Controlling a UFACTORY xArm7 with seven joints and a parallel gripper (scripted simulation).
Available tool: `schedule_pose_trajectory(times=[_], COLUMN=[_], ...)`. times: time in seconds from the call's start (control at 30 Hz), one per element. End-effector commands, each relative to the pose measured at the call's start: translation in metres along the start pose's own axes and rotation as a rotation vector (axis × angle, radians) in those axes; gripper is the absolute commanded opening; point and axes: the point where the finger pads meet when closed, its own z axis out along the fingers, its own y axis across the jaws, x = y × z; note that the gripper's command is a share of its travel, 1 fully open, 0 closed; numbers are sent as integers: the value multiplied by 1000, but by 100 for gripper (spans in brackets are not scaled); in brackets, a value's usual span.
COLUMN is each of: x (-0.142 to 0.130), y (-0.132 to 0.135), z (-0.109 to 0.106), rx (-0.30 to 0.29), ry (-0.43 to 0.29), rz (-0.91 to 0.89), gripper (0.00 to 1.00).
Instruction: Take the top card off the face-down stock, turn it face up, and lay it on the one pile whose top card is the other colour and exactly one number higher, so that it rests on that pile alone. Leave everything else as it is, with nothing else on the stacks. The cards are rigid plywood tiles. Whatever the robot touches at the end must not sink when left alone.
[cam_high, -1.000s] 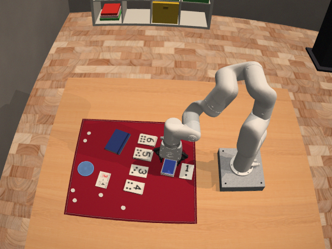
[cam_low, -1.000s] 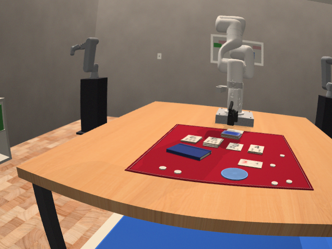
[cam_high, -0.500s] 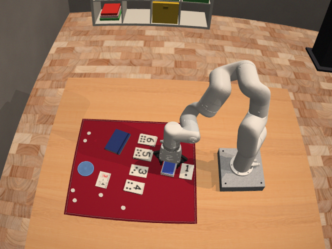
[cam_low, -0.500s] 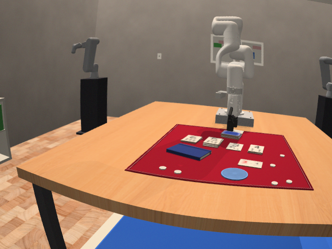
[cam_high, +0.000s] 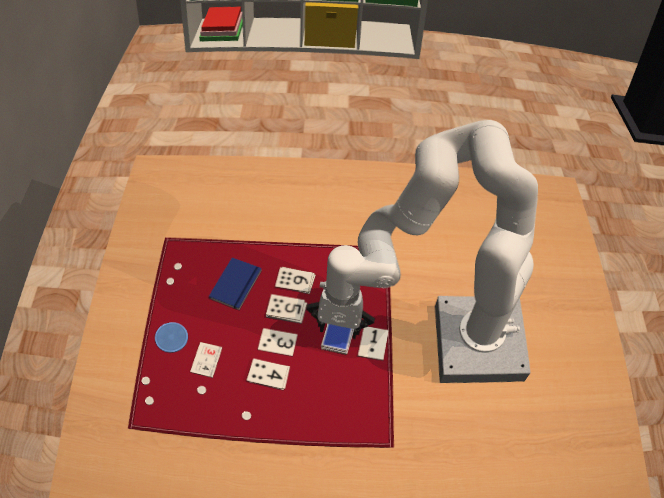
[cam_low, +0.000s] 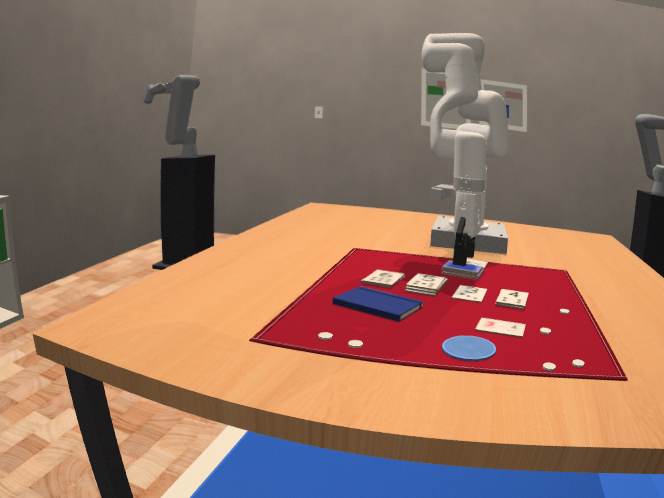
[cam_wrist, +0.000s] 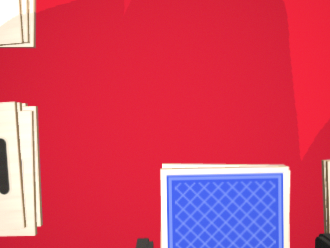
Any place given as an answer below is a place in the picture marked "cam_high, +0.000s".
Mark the blue flat disc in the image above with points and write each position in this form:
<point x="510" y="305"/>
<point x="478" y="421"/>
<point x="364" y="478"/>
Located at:
<point x="171" y="337"/>

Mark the dark red cloth mat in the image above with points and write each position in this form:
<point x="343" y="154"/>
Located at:
<point x="252" y="439"/>
<point x="329" y="396"/>

